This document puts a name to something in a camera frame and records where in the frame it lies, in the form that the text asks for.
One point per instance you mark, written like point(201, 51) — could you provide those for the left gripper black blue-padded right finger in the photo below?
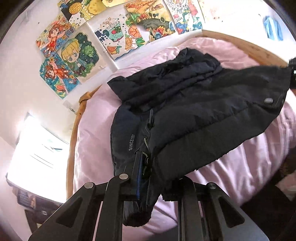
point(206, 212)

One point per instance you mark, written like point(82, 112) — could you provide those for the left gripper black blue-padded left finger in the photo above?
point(95, 212)

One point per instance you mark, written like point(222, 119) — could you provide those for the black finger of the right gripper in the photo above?
point(292, 66)

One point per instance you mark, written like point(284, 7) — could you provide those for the black puffer jacket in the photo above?
point(183, 114)

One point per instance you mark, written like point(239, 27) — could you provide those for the dark wooden cabinet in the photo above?
point(37, 209)

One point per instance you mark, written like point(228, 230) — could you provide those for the bright window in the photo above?
point(39, 161)

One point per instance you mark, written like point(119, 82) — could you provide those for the blue 2024 calendar poster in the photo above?
point(187, 15)

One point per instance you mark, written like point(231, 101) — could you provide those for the whale and flowers poster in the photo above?
point(153, 16)

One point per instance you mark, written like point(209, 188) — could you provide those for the blond anime character poster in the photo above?
point(81, 55)

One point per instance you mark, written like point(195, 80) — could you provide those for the fruit juice drawing poster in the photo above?
point(118, 34)

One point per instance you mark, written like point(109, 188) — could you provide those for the red-haired girl poster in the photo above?
point(54, 36)

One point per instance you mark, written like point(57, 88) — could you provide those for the blue cloth on wall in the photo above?
point(272, 28)

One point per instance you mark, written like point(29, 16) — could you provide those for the wooden bed frame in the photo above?
point(260, 55)

